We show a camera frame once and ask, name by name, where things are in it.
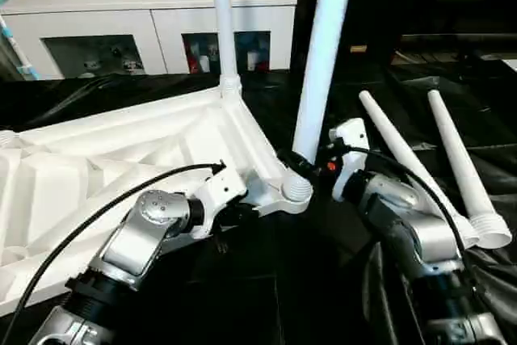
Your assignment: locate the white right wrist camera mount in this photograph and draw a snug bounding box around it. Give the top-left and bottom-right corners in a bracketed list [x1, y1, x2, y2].
[326, 118, 372, 200]

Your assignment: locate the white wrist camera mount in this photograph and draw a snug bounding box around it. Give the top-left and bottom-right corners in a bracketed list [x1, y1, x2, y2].
[326, 118, 372, 200]
[189, 162, 248, 221]

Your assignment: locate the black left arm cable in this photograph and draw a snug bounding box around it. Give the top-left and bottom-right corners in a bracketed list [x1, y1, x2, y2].
[0, 162, 227, 345]

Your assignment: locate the white plastic table top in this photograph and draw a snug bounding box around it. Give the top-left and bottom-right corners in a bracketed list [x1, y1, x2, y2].
[0, 85, 314, 315]

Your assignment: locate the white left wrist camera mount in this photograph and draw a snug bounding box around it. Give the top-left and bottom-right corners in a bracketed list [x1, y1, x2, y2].
[189, 162, 248, 221]

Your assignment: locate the black plastic mat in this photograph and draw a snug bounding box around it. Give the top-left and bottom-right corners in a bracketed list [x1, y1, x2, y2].
[0, 54, 517, 345]

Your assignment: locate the white plastic table leg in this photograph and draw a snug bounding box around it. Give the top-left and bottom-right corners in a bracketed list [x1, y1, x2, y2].
[358, 90, 482, 250]
[290, 0, 358, 165]
[211, 0, 242, 100]
[427, 89, 513, 250]

